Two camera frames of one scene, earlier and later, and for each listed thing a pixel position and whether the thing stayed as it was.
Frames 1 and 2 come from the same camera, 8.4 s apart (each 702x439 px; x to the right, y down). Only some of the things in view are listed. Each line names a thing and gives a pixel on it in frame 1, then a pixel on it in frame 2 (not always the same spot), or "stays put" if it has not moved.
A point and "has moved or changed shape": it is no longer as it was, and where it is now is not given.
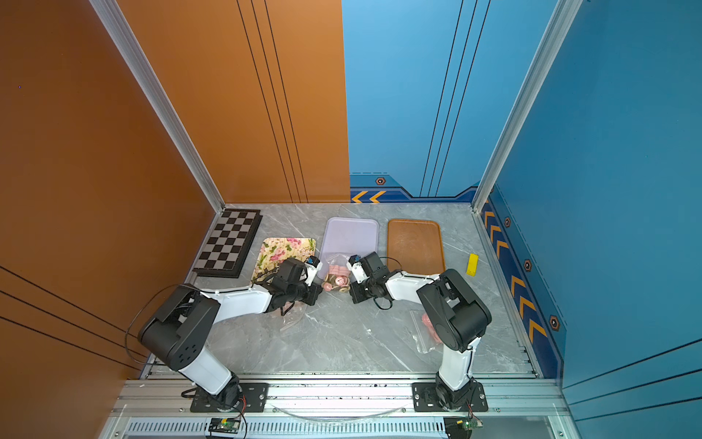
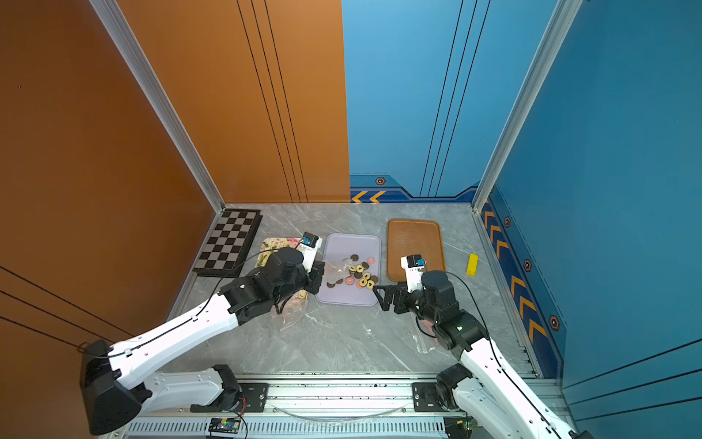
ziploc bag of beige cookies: (291, 313) stays put
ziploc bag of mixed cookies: (338, 275) has moved or changed shape
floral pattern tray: (274, 251) stays put
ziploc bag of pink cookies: (426, 338) stays put
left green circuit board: (225, 425) stays put
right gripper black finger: (359, 292) → (398, 293)
